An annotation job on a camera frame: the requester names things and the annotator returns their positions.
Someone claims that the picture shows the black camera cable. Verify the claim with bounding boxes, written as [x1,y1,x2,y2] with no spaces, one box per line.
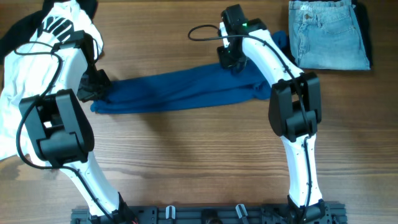
[187,24,313,223]
[13,40,116,224]

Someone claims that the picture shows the left black camera cable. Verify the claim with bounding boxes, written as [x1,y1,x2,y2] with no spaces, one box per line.
[13,40,116,224]

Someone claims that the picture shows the right black camera cable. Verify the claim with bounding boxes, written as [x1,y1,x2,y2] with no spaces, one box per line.
[187,24,313,223]

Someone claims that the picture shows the white printed t-shirt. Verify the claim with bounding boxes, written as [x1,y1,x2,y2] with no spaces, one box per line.
[0,0,104,161]

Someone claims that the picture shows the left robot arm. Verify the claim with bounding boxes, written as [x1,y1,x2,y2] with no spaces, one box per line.
[16,30,139,223]

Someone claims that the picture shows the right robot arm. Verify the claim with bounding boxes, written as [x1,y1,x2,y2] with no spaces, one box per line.
[218,4,330,223]

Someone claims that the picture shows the black folded garment under jeans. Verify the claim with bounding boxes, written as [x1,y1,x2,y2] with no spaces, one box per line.
[286,0,374,70]

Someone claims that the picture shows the folded light blue jeans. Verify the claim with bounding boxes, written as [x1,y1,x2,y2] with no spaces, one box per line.
[287,0,371,71]

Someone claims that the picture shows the blue polo shirt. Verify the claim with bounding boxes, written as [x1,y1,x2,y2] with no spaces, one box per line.
[90,29,289,114]

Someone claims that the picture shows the black garment at left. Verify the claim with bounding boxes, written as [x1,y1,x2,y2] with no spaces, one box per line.
[1,1,104,70]

